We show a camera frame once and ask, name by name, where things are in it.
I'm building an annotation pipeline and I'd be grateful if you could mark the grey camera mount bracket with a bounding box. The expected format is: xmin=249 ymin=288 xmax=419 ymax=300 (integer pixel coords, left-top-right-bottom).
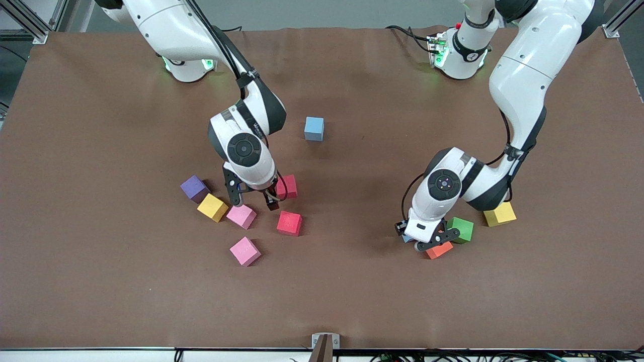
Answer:
xmin=311 ymin=333 xmax=341 ymax=362

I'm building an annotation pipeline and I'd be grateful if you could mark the yellow foam block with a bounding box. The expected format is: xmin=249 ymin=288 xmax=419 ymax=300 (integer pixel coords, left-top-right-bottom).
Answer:
xmin=197 ymin=194 xmax=229 ymax=223
xmin=483 ymin=202 xmax=518 ymax=228

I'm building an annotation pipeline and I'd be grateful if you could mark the brown table cover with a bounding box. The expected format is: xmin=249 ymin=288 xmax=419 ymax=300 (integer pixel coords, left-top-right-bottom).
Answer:
xmin=0 ymin=25 xmax=644 ymax=350

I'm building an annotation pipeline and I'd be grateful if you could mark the aluminium frame post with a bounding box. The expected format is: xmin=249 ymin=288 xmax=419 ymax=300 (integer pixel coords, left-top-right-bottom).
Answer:
xmin=602 ymin=0 xmax=644 ymax=38
xmin=0 ymin=0 xmax=49 ymax=45

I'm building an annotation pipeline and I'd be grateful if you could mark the aluminium frame strut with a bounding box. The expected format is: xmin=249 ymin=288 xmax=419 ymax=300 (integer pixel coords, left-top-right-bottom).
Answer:
xmin=49 ymin=0 xmax=69 ymax=32

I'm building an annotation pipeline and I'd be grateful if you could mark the black arm base cable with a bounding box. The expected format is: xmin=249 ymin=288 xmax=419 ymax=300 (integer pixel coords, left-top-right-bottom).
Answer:
xmin=385 ymin=25 xmax=439 ymax=54

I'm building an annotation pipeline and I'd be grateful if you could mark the red foam block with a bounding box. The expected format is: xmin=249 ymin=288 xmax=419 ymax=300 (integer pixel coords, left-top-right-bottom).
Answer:
xmin=277 ymin=174 xmax=298 ymax=200
xmin=276 ymin=211 xmax=303 ymax=237

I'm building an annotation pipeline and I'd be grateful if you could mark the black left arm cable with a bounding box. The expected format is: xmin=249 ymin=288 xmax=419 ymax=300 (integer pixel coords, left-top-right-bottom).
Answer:
xmin=401 ymin=108 xmax=514 ymax=224

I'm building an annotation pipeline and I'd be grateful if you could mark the green foam block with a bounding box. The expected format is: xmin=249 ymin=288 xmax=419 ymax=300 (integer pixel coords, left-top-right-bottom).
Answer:
xmin=448 ymin=217 xmax=475 ymax=245

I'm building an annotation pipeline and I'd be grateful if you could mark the white table edge strip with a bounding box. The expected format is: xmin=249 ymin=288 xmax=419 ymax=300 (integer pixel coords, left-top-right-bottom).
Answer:
xmin=0 ymin=347 xmax=644 ymax=362

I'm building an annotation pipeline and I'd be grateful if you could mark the purple foam block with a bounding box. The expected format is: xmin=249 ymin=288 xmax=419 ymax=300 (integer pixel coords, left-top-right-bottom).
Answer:
xmin=180 ymin=175 xmax=211 ymax=204

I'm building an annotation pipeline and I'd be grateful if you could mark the orange foam block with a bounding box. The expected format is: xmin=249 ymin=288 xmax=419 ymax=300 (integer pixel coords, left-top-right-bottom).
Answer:
xmin=426 ymin=240 xmax=454 ymax=260

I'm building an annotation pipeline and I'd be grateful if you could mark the pink foam block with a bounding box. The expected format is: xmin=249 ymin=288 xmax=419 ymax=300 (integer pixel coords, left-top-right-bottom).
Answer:
xmin=226 ymin=202 xmax=258 ymax=230
xmin=229 ymin=237 xmax=262 ymax=267

